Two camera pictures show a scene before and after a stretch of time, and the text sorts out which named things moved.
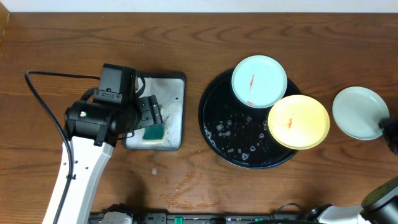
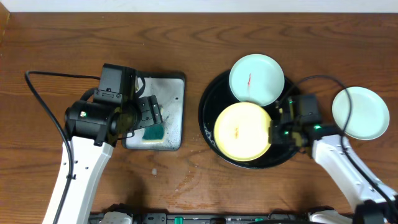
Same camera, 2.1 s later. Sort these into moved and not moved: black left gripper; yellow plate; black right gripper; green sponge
Moved: yellow plate; black right gripper
Not moved: green sponge; black left gripper
